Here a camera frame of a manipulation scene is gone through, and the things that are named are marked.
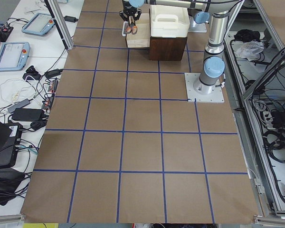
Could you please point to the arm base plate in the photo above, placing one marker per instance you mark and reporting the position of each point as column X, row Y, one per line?
column 200, row 93

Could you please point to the aluminium frame post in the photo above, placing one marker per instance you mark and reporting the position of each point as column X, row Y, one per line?
column 57, row 16

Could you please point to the white crumpled cloth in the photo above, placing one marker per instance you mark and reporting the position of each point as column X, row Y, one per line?
column 250, row 50

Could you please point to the white drawer handle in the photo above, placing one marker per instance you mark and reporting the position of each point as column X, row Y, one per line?
column 125, row 28

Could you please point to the blue teach pendant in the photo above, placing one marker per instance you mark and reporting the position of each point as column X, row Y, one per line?
column 39, row 25
column 13, row 56

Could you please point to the grey orange scissors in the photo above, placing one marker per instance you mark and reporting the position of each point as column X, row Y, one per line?
column 131, row 29

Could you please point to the dark wooden drawer box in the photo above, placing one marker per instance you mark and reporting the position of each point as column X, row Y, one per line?
column 161, row 49

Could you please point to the large black power brick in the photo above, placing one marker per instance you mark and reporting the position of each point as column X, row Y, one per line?
column 27, row 114

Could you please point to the near blue teach pendant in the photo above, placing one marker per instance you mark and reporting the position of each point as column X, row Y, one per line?
column 13, row 56

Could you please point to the black power adapter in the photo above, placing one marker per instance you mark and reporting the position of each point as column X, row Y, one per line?
column 70, row 19

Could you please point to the black laptop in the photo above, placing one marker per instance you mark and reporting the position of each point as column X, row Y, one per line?
column 10, row 136

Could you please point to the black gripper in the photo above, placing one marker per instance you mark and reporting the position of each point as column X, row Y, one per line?
column 128, row 9

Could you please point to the cream plastic tray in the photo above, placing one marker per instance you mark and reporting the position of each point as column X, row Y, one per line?
column 169, row 21

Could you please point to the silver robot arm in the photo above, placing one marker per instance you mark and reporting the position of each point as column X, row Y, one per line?
column 222, row 14

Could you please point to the far blue teach pendant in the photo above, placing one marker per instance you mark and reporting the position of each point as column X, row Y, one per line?
column 39, row 25

